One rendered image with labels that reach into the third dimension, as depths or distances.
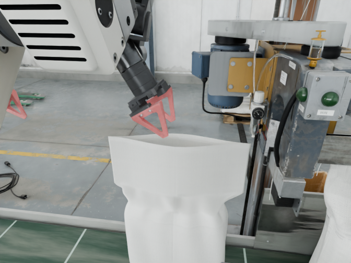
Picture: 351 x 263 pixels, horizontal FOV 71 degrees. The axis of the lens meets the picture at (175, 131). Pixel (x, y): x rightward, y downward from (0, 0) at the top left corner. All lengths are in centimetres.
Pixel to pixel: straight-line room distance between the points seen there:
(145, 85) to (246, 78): 51
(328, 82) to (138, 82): 36
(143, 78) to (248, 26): 44
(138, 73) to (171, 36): 530
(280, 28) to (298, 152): 34
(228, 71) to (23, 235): 132
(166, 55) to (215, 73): 493
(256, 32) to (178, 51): 502
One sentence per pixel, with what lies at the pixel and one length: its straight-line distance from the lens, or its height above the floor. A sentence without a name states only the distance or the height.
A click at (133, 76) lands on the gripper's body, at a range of 51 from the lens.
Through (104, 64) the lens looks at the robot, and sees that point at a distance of 26.
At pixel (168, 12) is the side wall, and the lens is 579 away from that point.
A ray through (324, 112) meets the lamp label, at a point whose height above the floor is 126.
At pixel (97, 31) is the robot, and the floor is 142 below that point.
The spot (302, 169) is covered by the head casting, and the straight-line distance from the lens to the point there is 67.
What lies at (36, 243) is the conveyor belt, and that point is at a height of 38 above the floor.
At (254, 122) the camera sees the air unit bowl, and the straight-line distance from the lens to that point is 82.
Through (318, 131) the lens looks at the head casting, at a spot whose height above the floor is 120.
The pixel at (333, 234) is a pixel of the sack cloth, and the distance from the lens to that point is 105.
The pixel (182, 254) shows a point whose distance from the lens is 102.
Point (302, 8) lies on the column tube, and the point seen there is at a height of 145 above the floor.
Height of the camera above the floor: 143
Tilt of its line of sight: 25 degrees down
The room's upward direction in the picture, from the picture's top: straight up
